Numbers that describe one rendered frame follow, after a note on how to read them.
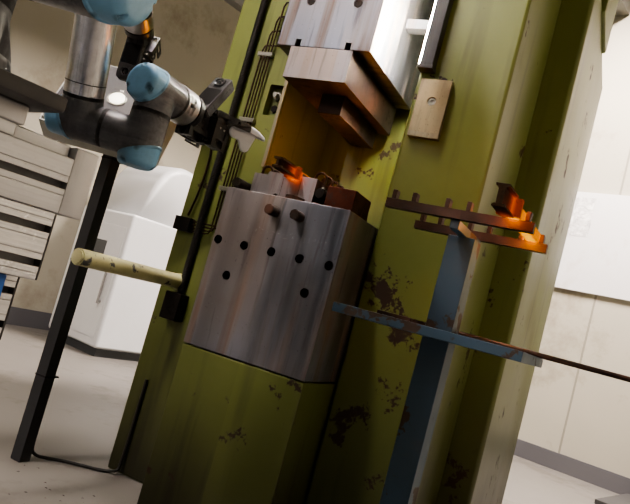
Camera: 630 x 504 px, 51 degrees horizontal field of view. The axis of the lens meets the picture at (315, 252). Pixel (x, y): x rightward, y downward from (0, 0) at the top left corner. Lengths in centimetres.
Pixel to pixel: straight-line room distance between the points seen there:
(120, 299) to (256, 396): 265
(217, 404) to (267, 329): 24
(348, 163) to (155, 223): 224
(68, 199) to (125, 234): 335
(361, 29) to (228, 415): 110
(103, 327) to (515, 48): 309
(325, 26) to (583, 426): 376
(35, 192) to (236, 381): 98
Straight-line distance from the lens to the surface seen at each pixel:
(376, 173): 226
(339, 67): 189
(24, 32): 483
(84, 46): 130
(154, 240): 435
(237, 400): 174
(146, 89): 128
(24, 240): 89
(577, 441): 509
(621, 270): 510
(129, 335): 439
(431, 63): 192
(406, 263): 180
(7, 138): 87
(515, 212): 130
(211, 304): 179
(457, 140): 185
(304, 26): 200
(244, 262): 176
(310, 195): 178
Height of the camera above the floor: 66
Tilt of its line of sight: 5 degrees up
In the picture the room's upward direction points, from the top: 15 degrees clockwise
